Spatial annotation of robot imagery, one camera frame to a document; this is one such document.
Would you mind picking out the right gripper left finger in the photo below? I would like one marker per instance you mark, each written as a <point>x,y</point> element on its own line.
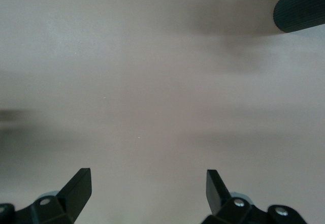
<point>76,191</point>

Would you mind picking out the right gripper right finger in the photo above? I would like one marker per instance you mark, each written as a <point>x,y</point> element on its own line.
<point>215,196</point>

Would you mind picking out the black ribbed cylinder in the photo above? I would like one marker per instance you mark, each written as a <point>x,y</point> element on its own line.
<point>299,10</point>

